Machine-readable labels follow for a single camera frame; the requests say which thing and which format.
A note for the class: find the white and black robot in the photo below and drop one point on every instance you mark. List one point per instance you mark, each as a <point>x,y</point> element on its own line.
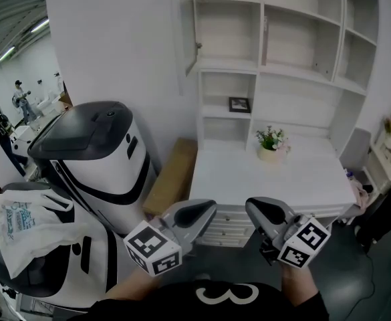
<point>91,273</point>
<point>115,166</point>

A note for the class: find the white glass cabinet door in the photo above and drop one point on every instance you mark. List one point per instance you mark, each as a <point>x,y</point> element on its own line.
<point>178,62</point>

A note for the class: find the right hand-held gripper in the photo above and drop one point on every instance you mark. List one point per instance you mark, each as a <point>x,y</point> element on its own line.
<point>302,242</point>

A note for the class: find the black bag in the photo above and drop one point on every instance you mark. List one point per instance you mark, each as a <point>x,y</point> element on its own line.
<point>379,216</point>

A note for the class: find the pink cloth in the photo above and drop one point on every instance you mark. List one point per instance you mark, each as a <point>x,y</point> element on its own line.
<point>360,194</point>

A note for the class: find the white shelf cabinet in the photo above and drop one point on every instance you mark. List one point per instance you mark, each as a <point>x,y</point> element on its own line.
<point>260,28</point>

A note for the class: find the white plastic bag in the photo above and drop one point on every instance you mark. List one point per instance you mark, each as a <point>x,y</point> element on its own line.
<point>38,226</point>

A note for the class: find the potted flower plant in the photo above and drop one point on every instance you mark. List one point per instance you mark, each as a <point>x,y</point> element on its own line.
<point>271,145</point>

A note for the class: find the ceiling tube light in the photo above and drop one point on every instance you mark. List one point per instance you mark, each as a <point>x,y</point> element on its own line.
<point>40,24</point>
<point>7,53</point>

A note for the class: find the person's black shirt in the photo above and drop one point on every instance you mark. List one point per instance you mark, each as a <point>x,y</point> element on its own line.
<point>181,304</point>

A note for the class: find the white desk with drawers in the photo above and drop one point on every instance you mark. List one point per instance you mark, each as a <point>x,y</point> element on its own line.
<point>265,182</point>

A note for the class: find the white dressing table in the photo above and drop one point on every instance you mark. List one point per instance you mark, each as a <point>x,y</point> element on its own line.
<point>387,166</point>

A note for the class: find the brown cardboard box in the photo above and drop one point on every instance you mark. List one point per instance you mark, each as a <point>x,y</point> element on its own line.
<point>173,176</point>

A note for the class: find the black picture frame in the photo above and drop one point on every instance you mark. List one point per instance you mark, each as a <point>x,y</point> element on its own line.
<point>239,105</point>

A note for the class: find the person's right forearm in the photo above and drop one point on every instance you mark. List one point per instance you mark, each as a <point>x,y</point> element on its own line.
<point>297,286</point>

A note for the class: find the person's left forearm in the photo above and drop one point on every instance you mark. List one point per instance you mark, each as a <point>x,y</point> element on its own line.
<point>131,286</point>

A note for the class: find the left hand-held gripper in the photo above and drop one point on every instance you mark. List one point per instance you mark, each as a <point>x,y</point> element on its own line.
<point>155,246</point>

